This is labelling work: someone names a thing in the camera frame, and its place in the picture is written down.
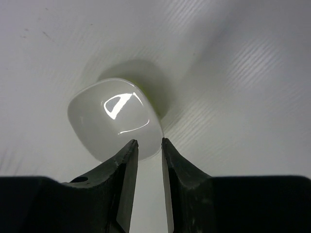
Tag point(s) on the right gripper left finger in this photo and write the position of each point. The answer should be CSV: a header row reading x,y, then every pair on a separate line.
x,y
99,201

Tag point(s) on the white square bowl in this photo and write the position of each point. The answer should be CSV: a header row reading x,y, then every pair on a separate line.
x,y
108,114

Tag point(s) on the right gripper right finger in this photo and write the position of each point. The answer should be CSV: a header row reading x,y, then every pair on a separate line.
x,y
199,203

